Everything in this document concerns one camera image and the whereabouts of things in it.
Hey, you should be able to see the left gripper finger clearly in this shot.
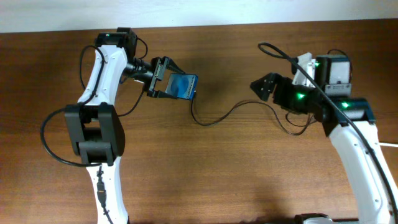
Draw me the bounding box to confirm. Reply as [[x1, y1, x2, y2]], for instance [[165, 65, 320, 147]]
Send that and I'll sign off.
[[152, 90, 177, 100], [167, 58, 185, 74]]

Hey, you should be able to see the blue screen smartphone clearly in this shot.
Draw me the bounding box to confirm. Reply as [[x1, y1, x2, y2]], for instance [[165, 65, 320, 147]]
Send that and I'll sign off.
[[165, 73, 198, 100]]

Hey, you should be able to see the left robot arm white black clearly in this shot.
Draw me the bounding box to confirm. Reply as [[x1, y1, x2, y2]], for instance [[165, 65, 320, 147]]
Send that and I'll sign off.
[[65, 27, 181, 223]]

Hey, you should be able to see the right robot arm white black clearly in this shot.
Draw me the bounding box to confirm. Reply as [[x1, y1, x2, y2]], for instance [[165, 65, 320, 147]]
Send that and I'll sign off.
[[250, 53, 397, 223]]

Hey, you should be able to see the white power strip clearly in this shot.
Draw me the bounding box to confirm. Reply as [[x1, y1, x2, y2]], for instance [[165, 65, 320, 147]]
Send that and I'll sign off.
[[291, 52, 317, 88]]

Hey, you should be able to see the black charger cable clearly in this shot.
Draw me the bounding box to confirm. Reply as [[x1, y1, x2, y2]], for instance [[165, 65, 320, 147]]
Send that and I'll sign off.
[[190, 49, 352, 136]]

